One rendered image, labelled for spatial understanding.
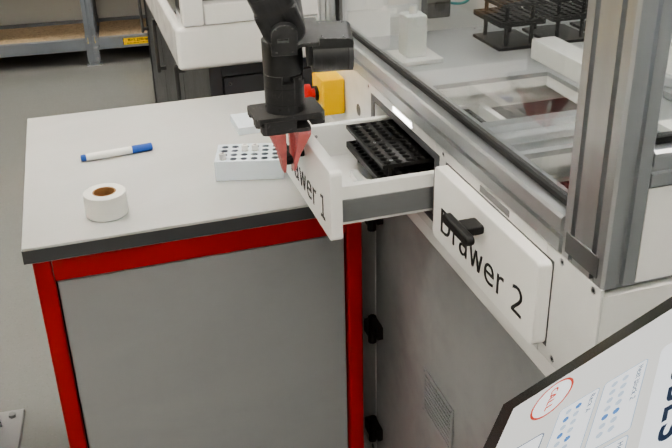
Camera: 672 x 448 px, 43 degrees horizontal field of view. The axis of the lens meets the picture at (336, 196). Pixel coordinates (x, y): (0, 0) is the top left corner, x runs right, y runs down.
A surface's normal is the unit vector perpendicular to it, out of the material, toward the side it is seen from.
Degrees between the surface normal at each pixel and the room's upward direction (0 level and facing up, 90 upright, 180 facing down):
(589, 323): 90
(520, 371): 90
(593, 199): 90
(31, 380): 0
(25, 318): 0
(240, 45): 90
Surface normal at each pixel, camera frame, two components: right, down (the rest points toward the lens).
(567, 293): -0.96, 0.15
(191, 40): 0.30, 0.41
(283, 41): 0.13, 0.81
